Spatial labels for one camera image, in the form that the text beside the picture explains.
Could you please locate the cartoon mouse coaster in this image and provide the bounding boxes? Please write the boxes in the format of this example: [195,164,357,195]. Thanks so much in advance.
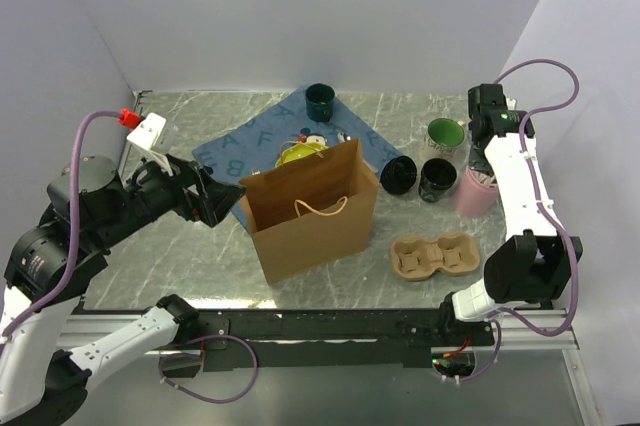
[298,128,326,146]

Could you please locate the brown paper bag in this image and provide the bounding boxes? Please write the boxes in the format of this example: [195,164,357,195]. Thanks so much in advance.
[239,140,379,285]

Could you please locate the blue letter placemat cloth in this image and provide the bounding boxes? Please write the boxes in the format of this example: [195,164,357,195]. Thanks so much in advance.
[192,87,401,184]

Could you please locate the silver spoon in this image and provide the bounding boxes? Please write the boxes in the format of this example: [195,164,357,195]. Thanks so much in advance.
[338,132,351,143]

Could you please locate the brown pulp cup carrier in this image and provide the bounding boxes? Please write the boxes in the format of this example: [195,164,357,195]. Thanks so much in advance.
[389,232,480,282]

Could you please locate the floral mug green inside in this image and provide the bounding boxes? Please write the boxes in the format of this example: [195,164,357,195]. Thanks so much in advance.
[420,118,466,162]

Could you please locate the dark green mug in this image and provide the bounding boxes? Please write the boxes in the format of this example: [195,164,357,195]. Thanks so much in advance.
[305,83,335,123]

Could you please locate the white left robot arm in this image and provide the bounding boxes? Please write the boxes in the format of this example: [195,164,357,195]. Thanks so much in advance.
[1,156,246,425]

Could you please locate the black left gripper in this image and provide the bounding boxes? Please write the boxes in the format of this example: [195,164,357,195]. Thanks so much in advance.
[94,144,247,248]

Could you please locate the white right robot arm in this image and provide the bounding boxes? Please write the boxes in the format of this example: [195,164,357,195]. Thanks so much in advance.
[437,84,583,345]

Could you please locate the black base frame rail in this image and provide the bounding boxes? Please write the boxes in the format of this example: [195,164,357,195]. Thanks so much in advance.
[64,295,501,372]

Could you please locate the white wrapped straws bundle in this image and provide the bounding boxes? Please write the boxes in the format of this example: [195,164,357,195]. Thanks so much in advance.
[470,169,497,188]

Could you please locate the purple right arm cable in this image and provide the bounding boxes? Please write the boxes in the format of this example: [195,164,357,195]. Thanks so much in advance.
[439,58,582,385]

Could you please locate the black takeout cup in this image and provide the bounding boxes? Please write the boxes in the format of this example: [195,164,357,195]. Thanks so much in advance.
[418,158,457,203]

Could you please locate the green polka dot plate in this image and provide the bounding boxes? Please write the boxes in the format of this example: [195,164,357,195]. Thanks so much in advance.
[275,141,327,168]

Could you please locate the pink straw holder cup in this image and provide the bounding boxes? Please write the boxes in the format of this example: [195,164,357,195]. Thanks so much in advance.
[451,167,499,218]

